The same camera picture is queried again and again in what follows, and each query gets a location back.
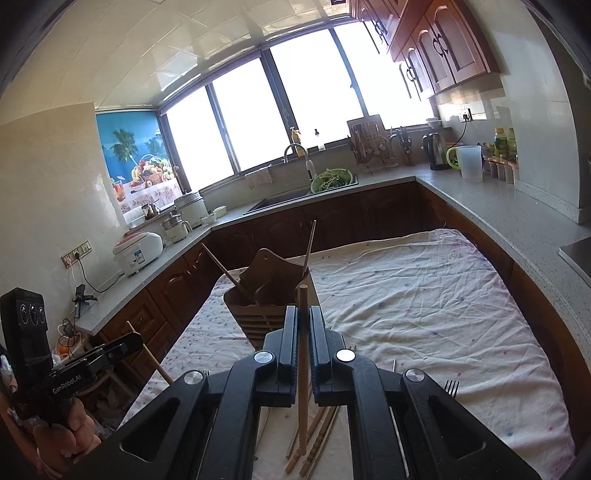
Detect wooden utensil holder box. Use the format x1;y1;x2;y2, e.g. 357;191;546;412
223;248;320;350

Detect bamboo chopstick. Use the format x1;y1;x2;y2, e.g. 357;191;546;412
297;284;310;455

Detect wooden chopstick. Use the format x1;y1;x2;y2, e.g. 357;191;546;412
142;343;174;385
284;406;339;479

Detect kitchen sink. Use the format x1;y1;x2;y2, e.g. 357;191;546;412
245;174;359;215

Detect kitchen faucet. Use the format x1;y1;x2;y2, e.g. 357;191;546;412
282;142;318;181

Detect person's left hand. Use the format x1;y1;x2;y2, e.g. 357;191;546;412
33;398;101;479

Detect wooden chopstick pair piece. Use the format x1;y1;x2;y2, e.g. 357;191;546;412
201;243;254;302

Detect silver fork right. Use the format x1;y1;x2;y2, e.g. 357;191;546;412
444;379;460;398

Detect white floral tablecloth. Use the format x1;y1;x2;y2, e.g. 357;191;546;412
117;227;578;480

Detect white rice cooker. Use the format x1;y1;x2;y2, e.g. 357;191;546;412
112;232;163;277

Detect dark lower cabinets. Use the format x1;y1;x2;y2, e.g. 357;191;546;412
91;180;590;450

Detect white electric pot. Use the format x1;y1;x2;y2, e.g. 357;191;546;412
174;192;208;228

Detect green vegetable colander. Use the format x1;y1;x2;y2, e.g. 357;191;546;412
311;168;353;194

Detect dish drying rack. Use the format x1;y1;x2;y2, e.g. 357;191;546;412
346;115;399;167

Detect tropical fruit poster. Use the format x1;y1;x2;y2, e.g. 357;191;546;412
96;110;181;214

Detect black electric kettle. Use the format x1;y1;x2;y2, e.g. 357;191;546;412
423;132;451;171

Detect white plastic pitcher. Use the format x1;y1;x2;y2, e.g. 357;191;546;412
458;145;483;183

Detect green drink bottles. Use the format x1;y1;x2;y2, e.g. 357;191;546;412
494;127;518;161

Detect wooden upper cabinets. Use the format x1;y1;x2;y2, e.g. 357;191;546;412
349;0;500;98

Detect wall power socket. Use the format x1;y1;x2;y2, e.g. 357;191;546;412
61;240;92;269

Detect window frame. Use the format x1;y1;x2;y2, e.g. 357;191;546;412
160;21;435;190

